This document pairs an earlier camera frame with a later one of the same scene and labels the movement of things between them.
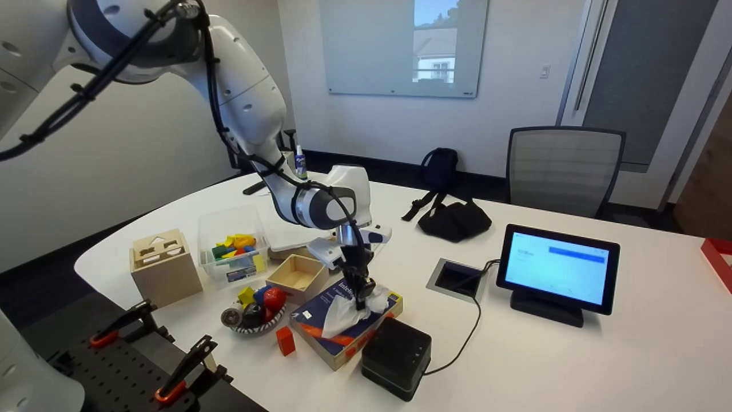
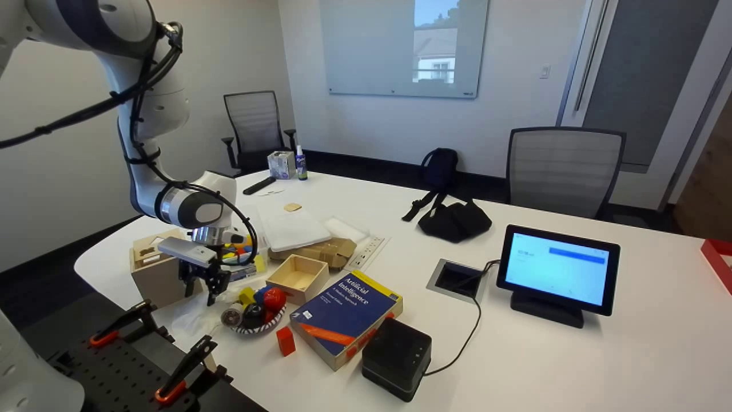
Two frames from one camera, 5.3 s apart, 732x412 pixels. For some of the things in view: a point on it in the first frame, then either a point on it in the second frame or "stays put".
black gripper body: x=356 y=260 → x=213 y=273
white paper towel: x=343 y=309 → x=185 y=318
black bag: x=451 y=213 stays put
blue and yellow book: x=340 y=348 stays put
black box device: x=397 y=358 stays put
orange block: x=284 y=340 stays put
